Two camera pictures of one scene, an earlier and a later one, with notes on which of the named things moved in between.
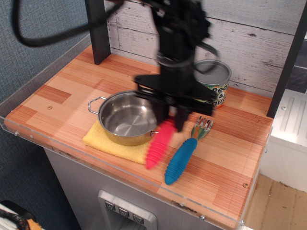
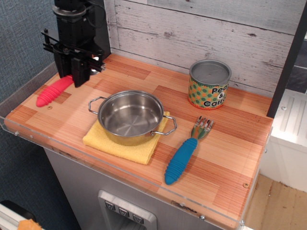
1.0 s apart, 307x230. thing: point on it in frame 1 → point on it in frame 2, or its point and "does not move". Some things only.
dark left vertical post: x=100 y=36 does not move
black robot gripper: x=176 y=86 → x=74 y=38
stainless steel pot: x=125 y=118 does not move
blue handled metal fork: x=183 y=152 does not move
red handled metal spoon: x=165 y=130 → x=53 y=90
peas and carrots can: x=216 y=74 does not move
